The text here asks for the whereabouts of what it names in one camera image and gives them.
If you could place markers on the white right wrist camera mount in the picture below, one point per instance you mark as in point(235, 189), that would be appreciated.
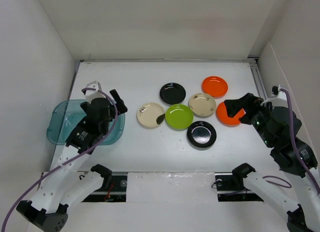
point(278, 93)

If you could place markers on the orange plate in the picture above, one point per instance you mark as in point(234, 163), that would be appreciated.
point(215, 86)
point(221, 113)

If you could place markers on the black plate with rim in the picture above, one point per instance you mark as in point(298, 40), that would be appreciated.
point(201, 135)

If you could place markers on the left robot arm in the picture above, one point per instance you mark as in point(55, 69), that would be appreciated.
point(60, 190)

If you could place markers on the beige plate with flowers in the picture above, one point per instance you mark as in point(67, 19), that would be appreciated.
point(202, 104)

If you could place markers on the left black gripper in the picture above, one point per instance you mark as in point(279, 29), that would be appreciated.
point(122, 108)

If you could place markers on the orange plate lower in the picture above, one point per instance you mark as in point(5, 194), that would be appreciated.
point(221, 113)

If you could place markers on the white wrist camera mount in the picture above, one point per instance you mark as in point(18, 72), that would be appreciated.
point(278, 93)
point(91, 91)

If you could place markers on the orange plate upper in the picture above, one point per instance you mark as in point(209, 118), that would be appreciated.
point(215, 86)

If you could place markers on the beige plate with black patch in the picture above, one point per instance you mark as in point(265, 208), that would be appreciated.
point(150, 115)

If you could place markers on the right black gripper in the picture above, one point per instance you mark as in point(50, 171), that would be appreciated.
point(250, 103)

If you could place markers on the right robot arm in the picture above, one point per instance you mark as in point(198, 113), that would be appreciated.
point(299, 164)

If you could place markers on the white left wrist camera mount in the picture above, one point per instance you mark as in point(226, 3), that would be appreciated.
point(91, 91)

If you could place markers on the teal plastic bin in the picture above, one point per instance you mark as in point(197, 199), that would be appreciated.
point(67, 115)

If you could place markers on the green plate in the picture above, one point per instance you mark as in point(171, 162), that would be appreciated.
point(179, 116)

